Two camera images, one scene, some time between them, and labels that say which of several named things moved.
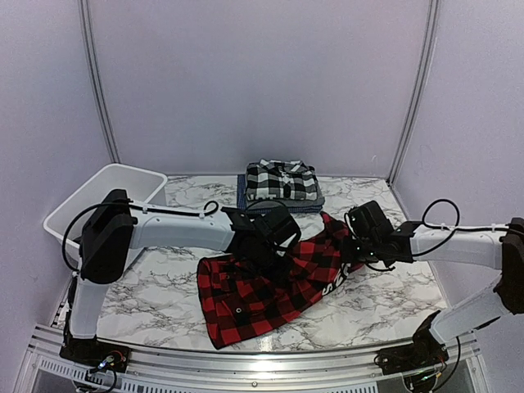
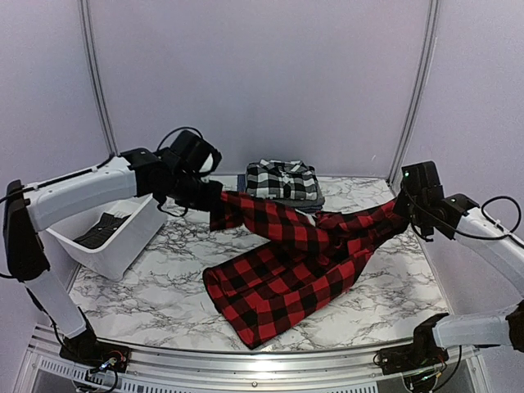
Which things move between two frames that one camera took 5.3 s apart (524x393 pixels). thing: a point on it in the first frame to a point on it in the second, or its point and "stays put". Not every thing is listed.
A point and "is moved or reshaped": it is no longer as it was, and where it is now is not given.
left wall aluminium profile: [91, 49] stays put
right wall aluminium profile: [433, 9] stays put
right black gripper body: [367, 252] to [402, 209]
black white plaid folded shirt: [279, 179] stays put
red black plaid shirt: [238, 305] is moved or reshaped
